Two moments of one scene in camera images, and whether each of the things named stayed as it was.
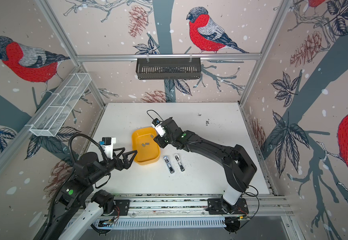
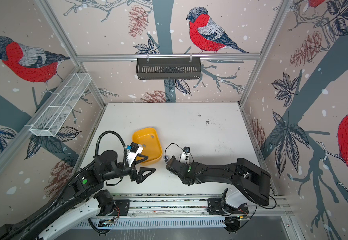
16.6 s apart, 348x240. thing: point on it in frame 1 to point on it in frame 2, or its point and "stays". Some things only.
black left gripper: x=120 y=165 to x=138 y=176
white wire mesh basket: x=49 y=119 stays
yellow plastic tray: x=142 y=141 stays
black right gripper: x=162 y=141 to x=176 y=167
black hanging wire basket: x=167 y=68 stays
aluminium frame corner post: x=56 y=26 stays
